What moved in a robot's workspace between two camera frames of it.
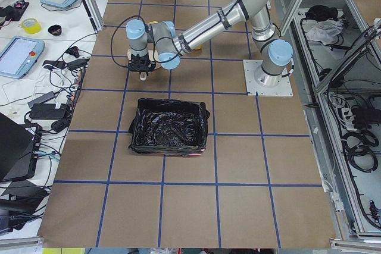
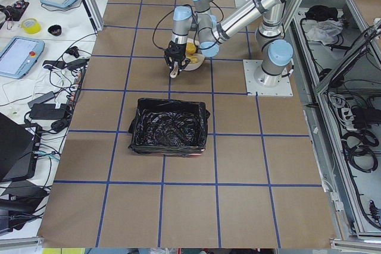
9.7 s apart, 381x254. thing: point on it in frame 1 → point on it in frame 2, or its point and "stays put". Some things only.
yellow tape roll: x=31 y=25 stays put
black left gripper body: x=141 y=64 → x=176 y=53
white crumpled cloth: x=323 y=31 stays put
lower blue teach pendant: x=19 y=56 stays put
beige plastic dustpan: x=157 y=64 → x=193 y=41
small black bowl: x=55 y=30 stays put
